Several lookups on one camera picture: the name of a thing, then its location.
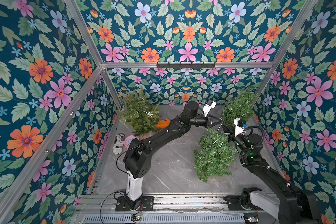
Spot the pink alarm clock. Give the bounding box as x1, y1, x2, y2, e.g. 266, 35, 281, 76
123, 135, 136, 149

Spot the orange plush toy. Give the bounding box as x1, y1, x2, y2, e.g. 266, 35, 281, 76
155, 118, 171, 129

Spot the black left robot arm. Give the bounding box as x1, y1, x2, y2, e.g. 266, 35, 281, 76
119, 100, 221, 211

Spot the thin wire string light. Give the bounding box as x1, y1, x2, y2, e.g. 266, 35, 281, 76
198, 125, 237, 169

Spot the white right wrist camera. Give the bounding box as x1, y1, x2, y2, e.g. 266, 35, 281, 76
233, 118, 246, 137

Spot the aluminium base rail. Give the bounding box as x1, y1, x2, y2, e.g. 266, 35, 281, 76
80, 193, 306, 224

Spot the black corrugated cable hose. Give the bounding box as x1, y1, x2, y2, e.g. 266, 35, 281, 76
238, 125, 265, 166

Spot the dark green tree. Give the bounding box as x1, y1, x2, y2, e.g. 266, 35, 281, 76
193, 128, 238, 183
222, 90, 256, 125

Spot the light green fern christmas tree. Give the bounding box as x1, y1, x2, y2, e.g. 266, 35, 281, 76
119, 89, 160, 136

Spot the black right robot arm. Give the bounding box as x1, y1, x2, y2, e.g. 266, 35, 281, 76
223, 124, 322, 224

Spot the black hook rail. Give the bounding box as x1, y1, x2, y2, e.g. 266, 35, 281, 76
156, 62, 216, 69

